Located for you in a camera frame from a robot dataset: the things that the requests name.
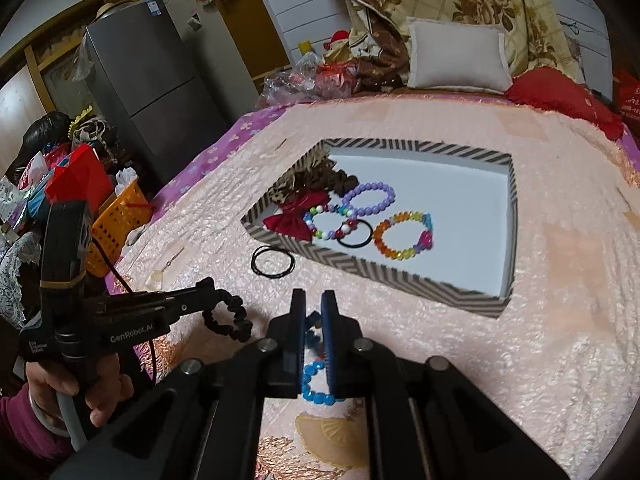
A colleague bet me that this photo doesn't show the person's left hand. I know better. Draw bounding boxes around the person's left hand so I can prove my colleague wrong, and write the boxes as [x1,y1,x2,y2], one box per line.
[27,345,135,428]

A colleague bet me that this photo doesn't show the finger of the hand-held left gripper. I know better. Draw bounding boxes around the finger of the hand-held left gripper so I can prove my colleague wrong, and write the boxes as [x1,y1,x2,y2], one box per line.
[100,278,233,328]

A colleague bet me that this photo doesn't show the clear plastic bags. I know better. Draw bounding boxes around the clear plastic bags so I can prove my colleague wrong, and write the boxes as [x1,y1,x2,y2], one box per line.
[260,50,361,106]

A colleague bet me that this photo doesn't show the white multicolour bead bracelet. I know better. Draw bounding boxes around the white multicolour bead bracelet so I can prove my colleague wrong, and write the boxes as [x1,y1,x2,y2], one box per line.
[303,203,360,242]

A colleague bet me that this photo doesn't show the grey refrigerator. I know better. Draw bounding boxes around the grey refrigerator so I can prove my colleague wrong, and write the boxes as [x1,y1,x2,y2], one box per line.
[82,0,261,186]

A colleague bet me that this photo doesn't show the red santa toy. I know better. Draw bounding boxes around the red santa toy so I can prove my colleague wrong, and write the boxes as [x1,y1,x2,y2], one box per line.
[322,30,353,61]

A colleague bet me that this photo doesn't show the red hair bow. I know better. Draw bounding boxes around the red hair bow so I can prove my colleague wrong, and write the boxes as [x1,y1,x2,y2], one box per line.
[262,192,317,242]

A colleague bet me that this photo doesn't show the orange plastic basket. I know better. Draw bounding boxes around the orange plastic basket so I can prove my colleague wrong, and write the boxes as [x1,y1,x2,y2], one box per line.
[85,178,153,277]

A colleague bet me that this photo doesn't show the black scrunchie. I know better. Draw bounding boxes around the black scrunchie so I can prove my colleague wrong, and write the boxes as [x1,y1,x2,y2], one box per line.
[202,292,253,343]

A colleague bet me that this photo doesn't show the striped cardboard box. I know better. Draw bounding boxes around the striped cardboard box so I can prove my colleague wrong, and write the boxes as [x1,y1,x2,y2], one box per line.
[241,137,518,318]

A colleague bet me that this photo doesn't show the rainbow bead bracelet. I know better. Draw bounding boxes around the rainbow bead bracelet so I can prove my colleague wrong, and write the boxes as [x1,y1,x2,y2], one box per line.
[372,211,435,262]

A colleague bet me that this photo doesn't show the black hair tie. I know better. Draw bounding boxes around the black hair tie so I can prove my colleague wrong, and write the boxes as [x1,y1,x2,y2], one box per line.
[336,218,375,249]

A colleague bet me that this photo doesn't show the pink quilted blanket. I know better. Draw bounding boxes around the pink quilted blanket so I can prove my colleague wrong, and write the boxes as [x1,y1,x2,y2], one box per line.
[115,92,640,480]

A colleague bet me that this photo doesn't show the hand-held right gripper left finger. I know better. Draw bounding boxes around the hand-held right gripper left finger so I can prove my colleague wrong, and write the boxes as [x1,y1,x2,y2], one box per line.
[50,289,307,480]

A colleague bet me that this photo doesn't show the blue bead bracelet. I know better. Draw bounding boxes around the blue bead bracelet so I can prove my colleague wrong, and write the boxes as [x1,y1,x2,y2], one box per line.
[300,310,346,407]

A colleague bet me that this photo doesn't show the red cushion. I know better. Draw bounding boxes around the red cushion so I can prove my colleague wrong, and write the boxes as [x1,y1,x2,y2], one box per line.
[505,70,623,141]

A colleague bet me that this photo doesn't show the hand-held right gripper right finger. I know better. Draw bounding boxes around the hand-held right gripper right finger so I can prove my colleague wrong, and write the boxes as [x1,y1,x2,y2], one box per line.
[321,289,571,480]

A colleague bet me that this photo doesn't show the white pillow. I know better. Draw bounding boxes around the white pillow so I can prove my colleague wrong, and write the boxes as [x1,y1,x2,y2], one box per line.
[406,16,513,93]

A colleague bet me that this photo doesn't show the person's left forearm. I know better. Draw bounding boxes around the person's left forearm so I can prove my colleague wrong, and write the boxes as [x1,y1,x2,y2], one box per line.
[0,390,76,480]

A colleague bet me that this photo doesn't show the purple bead bracelet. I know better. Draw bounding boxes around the purple bead bracelet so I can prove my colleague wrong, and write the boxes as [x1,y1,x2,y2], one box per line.
[341,181,396,218]

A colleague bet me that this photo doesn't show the white plastic bag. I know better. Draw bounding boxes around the white plastic bag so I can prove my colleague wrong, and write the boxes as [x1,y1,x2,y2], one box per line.
[116,167,140,196]

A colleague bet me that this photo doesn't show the leopard print hair bow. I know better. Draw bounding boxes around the leopard print hair bow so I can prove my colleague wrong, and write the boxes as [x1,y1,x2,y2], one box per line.
[267,157,336,206]

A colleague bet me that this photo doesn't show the brown scrunchie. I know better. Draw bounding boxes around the brown scrunchie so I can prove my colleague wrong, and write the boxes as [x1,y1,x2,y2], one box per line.
[320,160,360,196]

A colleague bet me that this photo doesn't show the black cable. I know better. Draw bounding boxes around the black cable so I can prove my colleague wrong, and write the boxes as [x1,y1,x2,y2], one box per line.
[89,237,166,391]

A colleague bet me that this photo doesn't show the purple floral bed sheet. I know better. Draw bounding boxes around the purple floral bed sheet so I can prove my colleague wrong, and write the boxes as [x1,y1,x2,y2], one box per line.
[147,105,286,223]

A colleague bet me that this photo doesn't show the red bag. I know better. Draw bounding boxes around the red bag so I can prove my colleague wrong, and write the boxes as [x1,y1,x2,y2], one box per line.
[612,67,640,136]

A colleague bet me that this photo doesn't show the thin black hair ties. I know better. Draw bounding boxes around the thin black hair ties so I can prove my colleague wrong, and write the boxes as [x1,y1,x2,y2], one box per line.
[251,245,297,281]

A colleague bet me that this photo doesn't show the small gold earring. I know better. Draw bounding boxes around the small gold earring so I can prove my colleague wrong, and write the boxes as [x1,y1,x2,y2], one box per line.
[150,255,181,288]

